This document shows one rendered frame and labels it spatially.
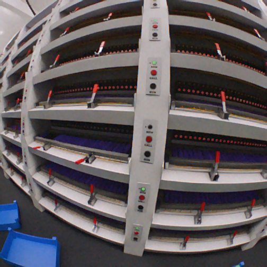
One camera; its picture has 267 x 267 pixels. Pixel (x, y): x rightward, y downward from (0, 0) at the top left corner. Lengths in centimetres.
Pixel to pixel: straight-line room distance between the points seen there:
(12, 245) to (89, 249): 44
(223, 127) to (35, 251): 96
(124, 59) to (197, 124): 30
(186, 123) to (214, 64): 22
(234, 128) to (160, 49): 33
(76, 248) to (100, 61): 86
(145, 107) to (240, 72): 35
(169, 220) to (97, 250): 42
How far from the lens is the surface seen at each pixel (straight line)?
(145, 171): 37
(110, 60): 44
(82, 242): 78
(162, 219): 50
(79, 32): 65
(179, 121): 35
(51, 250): 77
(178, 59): 41
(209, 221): 56
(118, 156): 43
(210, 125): 38
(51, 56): 91
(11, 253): 84
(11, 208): 109
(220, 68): 44
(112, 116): 38
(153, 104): 35
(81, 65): 51
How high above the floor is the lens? 65
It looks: 6 degrees down
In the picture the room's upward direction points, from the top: 5 degrees clockwise
